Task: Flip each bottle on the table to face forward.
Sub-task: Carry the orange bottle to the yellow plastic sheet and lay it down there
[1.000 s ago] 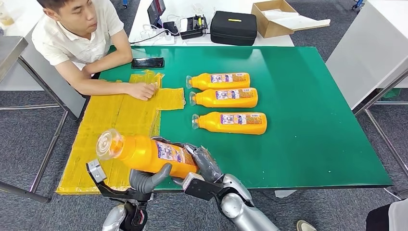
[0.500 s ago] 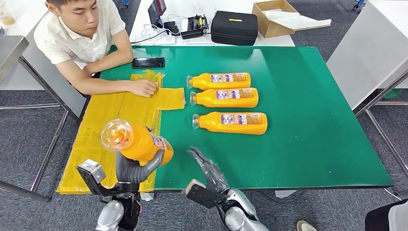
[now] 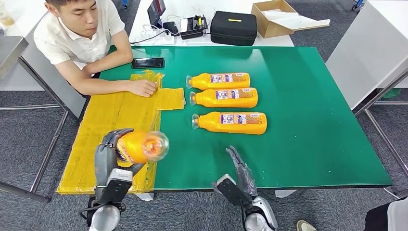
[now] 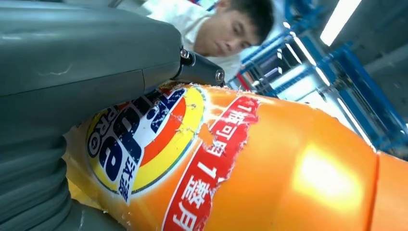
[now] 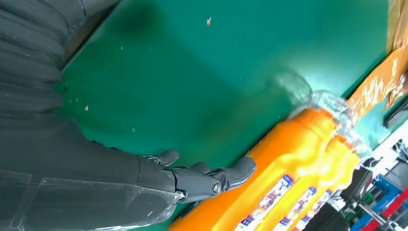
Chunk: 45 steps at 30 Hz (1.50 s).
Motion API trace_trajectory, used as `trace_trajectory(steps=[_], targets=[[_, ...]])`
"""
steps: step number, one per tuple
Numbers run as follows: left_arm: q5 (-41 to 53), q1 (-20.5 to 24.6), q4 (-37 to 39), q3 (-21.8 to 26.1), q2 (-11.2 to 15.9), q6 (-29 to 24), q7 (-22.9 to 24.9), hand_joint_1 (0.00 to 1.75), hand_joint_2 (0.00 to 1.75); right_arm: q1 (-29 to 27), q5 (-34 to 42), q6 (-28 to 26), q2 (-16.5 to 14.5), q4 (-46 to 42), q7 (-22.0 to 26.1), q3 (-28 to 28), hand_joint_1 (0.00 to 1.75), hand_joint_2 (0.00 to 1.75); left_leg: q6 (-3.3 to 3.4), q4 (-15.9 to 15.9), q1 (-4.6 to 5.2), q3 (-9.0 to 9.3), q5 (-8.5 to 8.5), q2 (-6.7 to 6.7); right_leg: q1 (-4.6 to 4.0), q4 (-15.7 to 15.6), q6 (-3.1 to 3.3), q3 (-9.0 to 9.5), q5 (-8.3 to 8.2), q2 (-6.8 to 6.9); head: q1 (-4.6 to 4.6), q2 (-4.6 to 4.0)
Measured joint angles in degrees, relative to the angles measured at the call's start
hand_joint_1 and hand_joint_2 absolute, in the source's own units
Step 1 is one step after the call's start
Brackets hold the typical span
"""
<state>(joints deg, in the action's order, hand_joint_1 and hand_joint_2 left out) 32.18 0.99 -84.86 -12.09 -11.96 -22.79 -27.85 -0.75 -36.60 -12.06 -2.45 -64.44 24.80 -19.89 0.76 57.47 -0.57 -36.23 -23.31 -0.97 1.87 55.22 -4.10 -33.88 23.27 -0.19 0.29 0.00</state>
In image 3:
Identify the person's right hand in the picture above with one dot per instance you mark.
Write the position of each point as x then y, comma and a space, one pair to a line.
143, 87

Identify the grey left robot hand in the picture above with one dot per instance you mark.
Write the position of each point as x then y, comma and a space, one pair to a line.
105, 159

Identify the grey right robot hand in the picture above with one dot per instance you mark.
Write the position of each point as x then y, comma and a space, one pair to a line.
245, 180

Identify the orange detergent bottle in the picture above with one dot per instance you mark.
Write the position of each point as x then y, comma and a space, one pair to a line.
207, 99
135, 146
204, 82
210, 123

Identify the clear plastic drink cup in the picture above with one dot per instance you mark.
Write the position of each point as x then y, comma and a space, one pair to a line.
6, 19

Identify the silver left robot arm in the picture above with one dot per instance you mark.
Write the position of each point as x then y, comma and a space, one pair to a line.
105, 220

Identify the person's left forearm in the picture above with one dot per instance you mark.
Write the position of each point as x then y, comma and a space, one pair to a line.
111, 62

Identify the person's right forearm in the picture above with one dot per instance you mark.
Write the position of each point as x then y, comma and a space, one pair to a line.
95, 86

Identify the black smartphone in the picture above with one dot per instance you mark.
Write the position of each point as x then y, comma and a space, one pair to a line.
148, 63

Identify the yellow taped cardboard mat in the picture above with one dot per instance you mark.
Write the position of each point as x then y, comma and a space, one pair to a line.
95, 127

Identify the white power strip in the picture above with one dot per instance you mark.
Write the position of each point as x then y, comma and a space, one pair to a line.
161, 39

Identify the black power adapter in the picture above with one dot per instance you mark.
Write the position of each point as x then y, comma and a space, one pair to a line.
172, 28

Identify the black electronic device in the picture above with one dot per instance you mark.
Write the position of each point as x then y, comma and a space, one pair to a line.
192, 30

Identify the black tablet on stand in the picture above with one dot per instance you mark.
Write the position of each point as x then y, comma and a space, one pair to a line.
156, 9

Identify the person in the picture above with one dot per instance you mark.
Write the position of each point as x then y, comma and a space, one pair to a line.
398, 216
63, 41

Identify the white table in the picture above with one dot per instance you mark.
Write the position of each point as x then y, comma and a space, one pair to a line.
366, 47
38, 79
277, 42

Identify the black zip carry case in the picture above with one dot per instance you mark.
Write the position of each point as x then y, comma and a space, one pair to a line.
234, 30

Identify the open cardboard box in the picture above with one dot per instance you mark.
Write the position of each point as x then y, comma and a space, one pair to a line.
271, 30

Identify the white paper sheet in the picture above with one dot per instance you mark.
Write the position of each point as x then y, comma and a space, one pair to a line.
296, 20

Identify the green box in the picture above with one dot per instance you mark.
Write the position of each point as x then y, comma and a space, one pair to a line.
392, 93

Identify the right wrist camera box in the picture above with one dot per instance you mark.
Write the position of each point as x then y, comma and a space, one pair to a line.
229, 189

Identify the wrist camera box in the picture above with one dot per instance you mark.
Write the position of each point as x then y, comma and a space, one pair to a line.
114, 188
229, 189

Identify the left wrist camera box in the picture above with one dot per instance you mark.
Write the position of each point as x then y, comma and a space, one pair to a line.
114, 188

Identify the white bracket under table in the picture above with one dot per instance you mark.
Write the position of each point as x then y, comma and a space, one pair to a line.
145, 197
285, 193

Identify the blue metal frame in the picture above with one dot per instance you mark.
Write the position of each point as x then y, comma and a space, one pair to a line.
358, 3
126, 3

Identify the steel frame table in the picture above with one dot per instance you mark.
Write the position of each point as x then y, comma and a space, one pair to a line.
9, 51

